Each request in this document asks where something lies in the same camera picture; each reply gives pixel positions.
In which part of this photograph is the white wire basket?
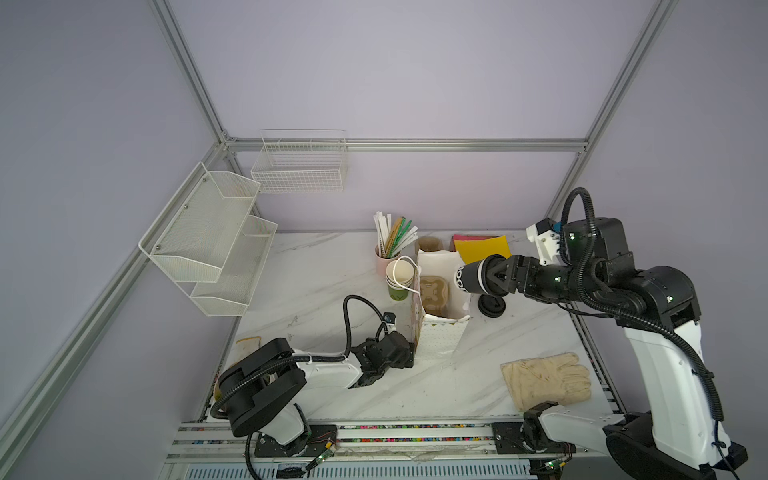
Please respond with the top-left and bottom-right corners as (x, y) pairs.
(251, 129), (348, 194)

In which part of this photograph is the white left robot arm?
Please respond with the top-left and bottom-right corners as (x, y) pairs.
(209, 312), (415, 456)

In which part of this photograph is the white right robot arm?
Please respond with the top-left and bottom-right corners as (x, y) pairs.
(456, 217), (748, 479)

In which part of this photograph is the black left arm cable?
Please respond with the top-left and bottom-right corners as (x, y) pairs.
(208, 293), (391, 480)

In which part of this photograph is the small beige cloth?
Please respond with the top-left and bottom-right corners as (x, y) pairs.
(233, 336), (262, 362)

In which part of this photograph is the white paper gift bag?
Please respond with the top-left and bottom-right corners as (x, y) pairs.
(386, 250), (471, 362)

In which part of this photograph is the white mesh two-tier shelf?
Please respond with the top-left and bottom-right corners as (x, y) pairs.
(138, 164), (277, 317)

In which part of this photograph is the black paper cup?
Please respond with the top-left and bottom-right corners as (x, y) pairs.
(454, 261), (485, 295)

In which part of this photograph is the stack of black cup lids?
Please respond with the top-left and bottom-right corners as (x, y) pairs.
(477, 295), (506, 319)

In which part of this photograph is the bundle of wrapped straws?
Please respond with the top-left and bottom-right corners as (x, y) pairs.
(373, 211), (419, 260)

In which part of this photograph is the yellow paper napkin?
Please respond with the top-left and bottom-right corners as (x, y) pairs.
(453, 236), (511, 264)

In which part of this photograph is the stack of green paper cups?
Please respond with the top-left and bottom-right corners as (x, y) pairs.
(385, 257), (416, 301)

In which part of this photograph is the pink straw holder cup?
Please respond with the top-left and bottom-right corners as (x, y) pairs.
(374, 246), (392, 277)

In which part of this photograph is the beige work glove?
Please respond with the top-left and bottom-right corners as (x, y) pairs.
(500, 352), (592, 412)

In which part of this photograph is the brown pulp cup carrier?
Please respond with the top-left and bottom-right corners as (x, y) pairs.
(418, 236), (444, 252)
(420, 276), (449, 317)

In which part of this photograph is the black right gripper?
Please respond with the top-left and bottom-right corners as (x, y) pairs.
(477, 252), (590, 301)

